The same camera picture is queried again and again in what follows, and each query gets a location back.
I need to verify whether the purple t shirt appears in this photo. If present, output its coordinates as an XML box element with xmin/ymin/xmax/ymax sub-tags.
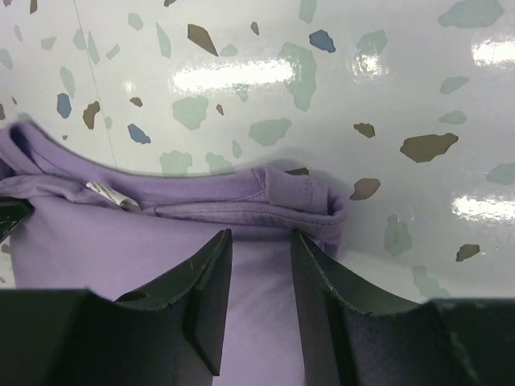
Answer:
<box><xmin>1</xmin><ymin>122</ymin><xmax>346</xmax><ymax>385</ymax></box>

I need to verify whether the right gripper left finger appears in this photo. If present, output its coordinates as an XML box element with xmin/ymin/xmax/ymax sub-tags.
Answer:
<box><xmin>114</xmin><ymin>229</ymin><xmax>233</xmax><ymax>385</ymax></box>

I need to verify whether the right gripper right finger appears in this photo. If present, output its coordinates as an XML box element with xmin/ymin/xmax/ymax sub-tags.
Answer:
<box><xmin>290</xmin><ymin>231</ymin><xmax>431</xmax><ymax>385</ymax></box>

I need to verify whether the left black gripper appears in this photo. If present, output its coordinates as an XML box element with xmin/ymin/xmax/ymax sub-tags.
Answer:
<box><xmin>0</xmin><ymin>197</ymin><xmax>34</xmax><ymax>243</ymax></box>

